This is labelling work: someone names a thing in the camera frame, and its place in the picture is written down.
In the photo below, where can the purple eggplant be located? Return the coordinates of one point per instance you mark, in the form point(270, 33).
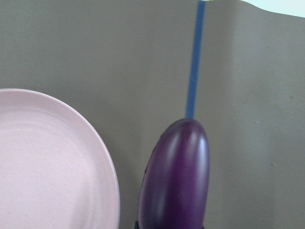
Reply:
point(175, 183)

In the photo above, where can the pink plate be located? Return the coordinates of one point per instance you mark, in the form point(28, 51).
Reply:
point(55, 170)

